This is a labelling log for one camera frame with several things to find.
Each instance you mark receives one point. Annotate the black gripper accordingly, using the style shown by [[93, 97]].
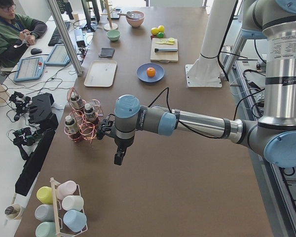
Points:
[[122, 143]]

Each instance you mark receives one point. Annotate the tea bottle left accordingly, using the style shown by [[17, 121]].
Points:
[[77, 102]]

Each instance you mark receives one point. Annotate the paper cup with utensils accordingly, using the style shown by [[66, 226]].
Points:
[[14, 212]]

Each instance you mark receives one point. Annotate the teach pendant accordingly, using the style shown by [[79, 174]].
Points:
[[58, 56], [29, 69]]

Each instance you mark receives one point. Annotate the wooden cup rack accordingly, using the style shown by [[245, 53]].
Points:
[[61, 229]]

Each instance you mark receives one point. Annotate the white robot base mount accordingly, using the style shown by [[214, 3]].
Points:
[[205, 72]]

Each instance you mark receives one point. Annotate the tea bottle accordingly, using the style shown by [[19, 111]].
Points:
[[90, 114], [77, 102], [72, 129]]

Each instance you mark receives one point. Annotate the mint green cup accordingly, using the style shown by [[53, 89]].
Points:
[[46, 229]]

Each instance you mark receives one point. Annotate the teach pendant near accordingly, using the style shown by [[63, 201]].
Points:
[[29, 69]]

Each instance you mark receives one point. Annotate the grey cup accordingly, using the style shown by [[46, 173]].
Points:
[[45, 213]]

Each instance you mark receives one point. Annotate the teach pendant far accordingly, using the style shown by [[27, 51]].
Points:
[[58, 56]]

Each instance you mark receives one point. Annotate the green bowl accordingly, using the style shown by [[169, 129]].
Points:
[[113, 35]]

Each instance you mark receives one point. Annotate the yellow lemon lower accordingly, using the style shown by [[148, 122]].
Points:
[[161, 28]]

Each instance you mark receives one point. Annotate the pink bowl with ice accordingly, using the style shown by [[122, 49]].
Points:
[[136, 22]]

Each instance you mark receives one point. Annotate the person in green jacket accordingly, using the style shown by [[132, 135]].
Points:
[[17, 32]]

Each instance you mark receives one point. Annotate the wooden stand round base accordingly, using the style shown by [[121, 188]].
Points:
[[110, 25]]

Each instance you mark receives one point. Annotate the yellow cup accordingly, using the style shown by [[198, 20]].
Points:
[[44, 195]]

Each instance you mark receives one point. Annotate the orange fruit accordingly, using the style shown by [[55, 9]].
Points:
[[150, 72]]

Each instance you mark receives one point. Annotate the yellow lemon upper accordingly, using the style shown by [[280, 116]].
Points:
[[154, 31]]

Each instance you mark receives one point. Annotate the white cup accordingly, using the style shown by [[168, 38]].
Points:
[[73, 202]]

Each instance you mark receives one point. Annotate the tea bottle front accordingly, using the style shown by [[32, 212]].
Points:
[[72, 129]]

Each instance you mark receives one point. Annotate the black keyboard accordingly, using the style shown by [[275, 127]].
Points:
[[56, 37]]

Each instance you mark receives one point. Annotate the tea bottle right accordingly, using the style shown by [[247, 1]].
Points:
[[90, 114]]

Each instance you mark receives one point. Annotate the yellow lemon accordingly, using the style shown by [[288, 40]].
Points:
[[161, 28], [154, 31]]

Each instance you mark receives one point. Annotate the light blue cup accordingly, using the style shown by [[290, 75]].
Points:
[[75, 220]]

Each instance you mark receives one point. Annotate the yellow plastic knife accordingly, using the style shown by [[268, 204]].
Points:
[[165, 42]]

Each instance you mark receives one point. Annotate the cream rabbit tray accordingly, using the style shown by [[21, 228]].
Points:
[[100, 73]]

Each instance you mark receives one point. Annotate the black computer mouse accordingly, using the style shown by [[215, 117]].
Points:
[[35, 51]]

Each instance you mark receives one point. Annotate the steel ice scoop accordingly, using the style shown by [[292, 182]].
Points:
[[130, 14]]

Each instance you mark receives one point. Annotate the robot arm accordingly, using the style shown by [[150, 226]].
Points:
[[273, 136]]

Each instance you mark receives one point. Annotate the green lime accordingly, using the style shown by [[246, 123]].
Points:
[[160, 35]]

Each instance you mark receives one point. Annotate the copper wire bottle rack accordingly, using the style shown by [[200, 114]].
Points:
[[87, 129]]

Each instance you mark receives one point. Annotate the blue round plate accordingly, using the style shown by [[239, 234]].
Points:
[[141, 73]]

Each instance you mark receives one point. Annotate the aluminium frame post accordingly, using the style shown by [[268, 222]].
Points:
[[52, 4]]

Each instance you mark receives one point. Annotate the steel muddler black tip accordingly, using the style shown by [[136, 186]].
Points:
[[159, 50]]

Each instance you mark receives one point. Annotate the grey folded cloth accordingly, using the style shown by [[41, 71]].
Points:
[[107, 52]]

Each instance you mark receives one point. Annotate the black monitor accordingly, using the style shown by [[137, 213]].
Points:
[[92, 15]]

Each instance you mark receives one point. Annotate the pink cup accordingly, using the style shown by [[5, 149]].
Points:
[[66, 189]]

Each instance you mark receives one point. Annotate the bamboo cutting board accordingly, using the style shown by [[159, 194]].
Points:
[[163, 56]]

